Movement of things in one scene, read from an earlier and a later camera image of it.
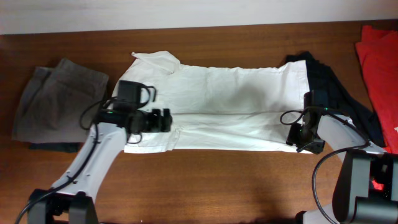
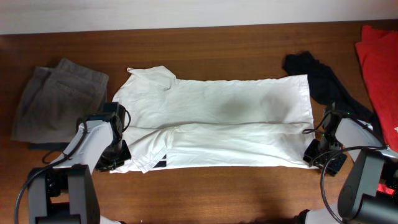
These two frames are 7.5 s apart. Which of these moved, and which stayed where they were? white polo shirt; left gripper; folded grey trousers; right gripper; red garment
Moved: left gripper; white polo shirt; right gripper
Stayed: red garment; folded grey trousers
